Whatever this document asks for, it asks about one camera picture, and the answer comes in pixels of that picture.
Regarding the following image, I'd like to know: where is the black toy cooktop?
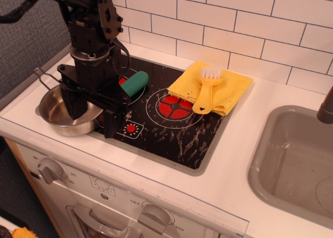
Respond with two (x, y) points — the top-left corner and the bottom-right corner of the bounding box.
(94, 55), (224, 170)

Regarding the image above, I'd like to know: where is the grey right oven knob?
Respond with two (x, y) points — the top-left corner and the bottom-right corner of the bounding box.
(137, 204), (171, 235)

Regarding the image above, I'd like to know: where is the orange plush object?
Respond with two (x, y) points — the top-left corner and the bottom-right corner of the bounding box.
(11, 228), (37, 238)

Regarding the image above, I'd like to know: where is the grey faucet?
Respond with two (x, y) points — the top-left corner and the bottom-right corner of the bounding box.
(316, 87), (333, 124)

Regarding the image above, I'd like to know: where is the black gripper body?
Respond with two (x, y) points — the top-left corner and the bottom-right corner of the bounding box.
(57, 46), (131, 114)

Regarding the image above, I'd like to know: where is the yellow folded cloth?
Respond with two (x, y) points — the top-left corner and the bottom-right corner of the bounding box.
(168, 61), (253, 116)

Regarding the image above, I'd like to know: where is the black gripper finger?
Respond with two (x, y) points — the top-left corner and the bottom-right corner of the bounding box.
(60, 83), (87, 120)
(103, 109), (122, 138)

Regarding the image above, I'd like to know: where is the grey plastic sink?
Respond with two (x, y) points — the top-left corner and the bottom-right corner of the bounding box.
(248, 105), (332, 229)

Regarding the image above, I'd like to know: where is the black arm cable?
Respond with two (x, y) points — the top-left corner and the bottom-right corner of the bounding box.
(0, 0), (40, 24)

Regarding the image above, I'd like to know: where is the green toy cucumber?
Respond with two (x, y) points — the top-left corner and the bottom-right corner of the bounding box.
(120, 71), (149, 97)

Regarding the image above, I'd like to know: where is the yellow scrub brush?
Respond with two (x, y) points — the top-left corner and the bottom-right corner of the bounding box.
(192, 66), (223, 115)

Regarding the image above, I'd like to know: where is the grey left oven knob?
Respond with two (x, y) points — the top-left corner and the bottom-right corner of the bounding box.
(37, 158), (64, 184)

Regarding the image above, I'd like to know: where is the grey oven door handle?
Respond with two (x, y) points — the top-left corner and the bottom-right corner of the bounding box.
(73, 203), (144, 237)

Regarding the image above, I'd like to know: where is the stainless steel pot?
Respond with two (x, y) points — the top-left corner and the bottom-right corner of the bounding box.
(33, 68), (103, 137)

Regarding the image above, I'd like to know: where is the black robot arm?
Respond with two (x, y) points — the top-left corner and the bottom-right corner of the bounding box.
(55, 0), (131, 138)

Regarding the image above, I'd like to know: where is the grey oven knob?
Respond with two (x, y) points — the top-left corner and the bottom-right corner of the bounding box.
(37, 158), (64, 184)
(137, 204), (171, 235)

